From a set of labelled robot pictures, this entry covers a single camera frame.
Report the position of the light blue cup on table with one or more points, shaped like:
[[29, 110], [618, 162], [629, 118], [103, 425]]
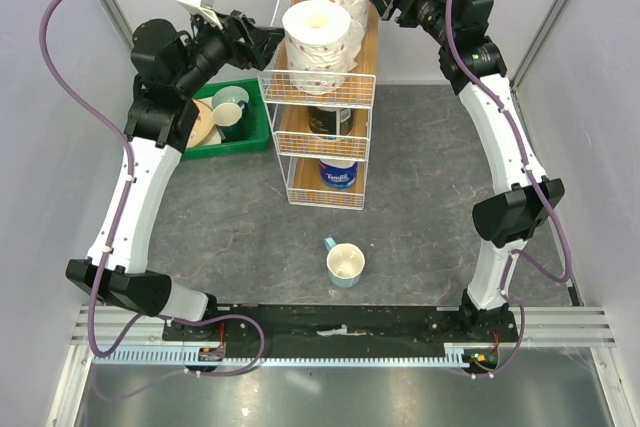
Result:
[[345, 263]]

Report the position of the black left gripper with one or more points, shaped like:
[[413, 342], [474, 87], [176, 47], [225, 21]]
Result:
[[260, 41]]

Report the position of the floral ceramic plate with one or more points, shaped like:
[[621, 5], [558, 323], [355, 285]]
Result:
[[203, 125]]

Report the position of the black towel roll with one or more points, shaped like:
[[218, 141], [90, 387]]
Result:
[[330, 121]]

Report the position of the green plastic bin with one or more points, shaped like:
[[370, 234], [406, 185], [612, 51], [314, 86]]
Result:
[[258, 130]]

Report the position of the teal ceramic mug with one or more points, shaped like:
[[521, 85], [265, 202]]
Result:
[[238, 95]]

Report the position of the white wire three-tier shelf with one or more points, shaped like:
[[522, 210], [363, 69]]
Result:
[[298, 149]]

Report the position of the cream interior mug in bin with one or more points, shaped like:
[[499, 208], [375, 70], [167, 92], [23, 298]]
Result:
[[227, 114]]

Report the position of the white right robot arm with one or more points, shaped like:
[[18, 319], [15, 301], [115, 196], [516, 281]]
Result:
[[506, 221]]

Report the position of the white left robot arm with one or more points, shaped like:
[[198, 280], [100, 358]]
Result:
[[172, 66]]

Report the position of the white floral towel roll back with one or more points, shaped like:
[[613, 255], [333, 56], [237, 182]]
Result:
[[322, 42]]

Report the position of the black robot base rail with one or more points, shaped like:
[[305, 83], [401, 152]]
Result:
[[367, 332]]

